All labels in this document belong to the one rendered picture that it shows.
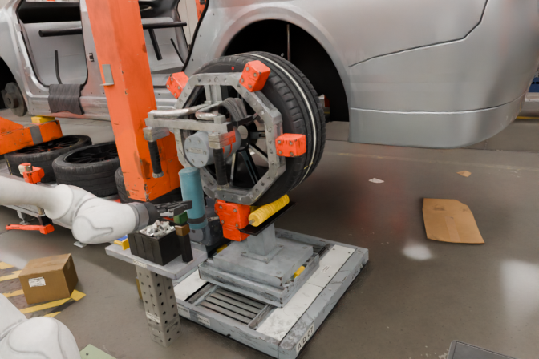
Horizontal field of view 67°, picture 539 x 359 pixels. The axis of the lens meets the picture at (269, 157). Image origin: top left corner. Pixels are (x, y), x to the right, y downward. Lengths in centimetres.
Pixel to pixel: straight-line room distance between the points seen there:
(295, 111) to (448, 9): 66
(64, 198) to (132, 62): 87
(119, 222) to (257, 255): 95
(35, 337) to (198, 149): 80
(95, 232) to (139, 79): 97
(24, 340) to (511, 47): 174
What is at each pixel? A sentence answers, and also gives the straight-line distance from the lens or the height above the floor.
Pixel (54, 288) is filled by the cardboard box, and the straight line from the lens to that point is 253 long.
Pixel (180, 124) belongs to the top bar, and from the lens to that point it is 153.
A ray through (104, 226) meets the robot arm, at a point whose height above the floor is 81.
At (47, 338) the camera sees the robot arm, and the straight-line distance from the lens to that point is 115.
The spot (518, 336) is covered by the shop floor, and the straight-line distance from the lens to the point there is 206.
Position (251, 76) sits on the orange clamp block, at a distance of 151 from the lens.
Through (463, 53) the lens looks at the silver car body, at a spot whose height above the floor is 112.
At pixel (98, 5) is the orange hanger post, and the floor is 143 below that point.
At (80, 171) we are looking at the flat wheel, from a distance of 301.
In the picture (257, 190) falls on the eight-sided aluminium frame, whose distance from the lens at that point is 166.
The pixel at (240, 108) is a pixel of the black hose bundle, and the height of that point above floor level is 101.
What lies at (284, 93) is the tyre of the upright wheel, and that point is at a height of 103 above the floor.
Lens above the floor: 128
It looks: 18 degrees down
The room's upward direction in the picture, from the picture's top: 6 degrees counter-clockwise
